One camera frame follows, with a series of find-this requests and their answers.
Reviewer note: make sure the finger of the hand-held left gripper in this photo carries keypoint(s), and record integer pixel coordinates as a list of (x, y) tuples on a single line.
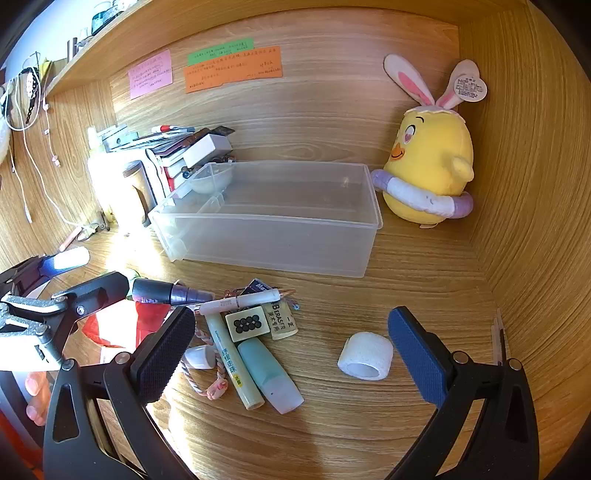
[(64, 261), (94, 288)]

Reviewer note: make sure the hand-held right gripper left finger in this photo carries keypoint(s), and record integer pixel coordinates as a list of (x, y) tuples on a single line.
[(166, 353)]

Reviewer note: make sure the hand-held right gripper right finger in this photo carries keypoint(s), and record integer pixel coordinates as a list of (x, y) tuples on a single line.
[(418, 357)]

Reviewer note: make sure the white plastic cap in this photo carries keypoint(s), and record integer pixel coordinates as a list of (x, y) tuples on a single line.
[(199, 357)]

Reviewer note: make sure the red packet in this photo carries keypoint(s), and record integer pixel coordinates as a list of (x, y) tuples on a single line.
[(150, 318)]

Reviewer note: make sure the white bandage tape roll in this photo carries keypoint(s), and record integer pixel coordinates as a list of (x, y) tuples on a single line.
[(369, 350)]

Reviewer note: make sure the dark purple tube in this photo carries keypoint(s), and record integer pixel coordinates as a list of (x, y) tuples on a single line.
[(157, 291)]

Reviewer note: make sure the pale green stick tube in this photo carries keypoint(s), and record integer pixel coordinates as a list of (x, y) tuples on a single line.
[(231, 364)]

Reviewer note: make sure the white pen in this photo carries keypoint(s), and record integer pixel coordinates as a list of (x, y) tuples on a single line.
[(231, 303)]

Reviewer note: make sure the white mahjong tile block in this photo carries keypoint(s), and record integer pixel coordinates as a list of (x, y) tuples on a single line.
[(247, 325)]

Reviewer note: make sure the teal tube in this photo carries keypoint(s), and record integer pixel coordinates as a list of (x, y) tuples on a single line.
[(263, 364)]

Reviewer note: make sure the blue staples box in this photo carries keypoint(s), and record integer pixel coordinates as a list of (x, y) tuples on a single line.
[(256, 287)]

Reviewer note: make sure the beige eraser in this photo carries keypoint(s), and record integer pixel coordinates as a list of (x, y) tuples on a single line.
[(280, 318)]

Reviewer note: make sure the clear plastic storage box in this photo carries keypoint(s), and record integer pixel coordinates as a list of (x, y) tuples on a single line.
[(277, 230)]

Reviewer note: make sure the person's left hand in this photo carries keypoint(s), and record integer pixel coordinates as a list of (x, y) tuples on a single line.
[(36, 385)]

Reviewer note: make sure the pink pen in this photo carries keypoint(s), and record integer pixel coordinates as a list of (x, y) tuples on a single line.
[(70, 241)]

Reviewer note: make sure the white container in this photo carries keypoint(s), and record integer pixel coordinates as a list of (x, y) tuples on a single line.
[(104, 184)]

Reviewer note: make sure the red cloth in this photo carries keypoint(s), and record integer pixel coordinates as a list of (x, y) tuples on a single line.
[(7, 427)]

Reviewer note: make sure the cork canister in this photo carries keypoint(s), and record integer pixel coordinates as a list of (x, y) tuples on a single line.
[(138, 194)]

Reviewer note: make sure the stack of books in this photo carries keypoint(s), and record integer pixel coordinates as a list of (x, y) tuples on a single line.
[(168, 147)]

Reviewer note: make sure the white cardboard box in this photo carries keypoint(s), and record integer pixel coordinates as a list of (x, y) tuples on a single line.
[(203, 150)]

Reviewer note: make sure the yellow chick plush toy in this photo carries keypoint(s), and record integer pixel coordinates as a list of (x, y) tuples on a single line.
[(434, 152)]

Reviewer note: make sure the pink sticky note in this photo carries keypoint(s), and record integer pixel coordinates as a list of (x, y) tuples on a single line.
[(150, 74)]

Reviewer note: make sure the orange sticky note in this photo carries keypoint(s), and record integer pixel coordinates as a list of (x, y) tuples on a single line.
[(231, 74)]

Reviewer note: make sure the green sticky note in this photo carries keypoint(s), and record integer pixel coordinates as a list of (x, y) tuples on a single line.
[(221, 50)]

